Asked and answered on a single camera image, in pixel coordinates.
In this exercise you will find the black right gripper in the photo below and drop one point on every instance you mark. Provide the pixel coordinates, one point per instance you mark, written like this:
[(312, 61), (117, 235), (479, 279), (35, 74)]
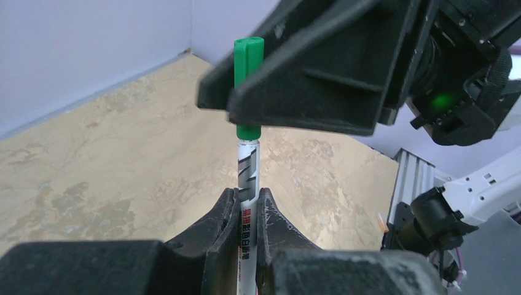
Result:
[(333, 66)]

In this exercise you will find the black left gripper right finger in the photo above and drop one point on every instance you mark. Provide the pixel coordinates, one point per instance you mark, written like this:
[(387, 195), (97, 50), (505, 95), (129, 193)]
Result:
[(288, 263)]

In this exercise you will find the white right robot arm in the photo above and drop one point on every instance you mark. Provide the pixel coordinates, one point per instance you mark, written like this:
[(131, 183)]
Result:
[(462, 93)]

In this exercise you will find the white pen green end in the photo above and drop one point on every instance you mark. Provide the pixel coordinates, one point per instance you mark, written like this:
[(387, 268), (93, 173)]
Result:
[(248, 195)]

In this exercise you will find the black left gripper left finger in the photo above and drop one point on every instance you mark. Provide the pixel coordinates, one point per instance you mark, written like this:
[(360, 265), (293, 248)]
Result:
[(200, 260)]

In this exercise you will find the aluminium frame rail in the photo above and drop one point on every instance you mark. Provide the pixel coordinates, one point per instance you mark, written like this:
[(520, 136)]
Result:
[(415, 176)]

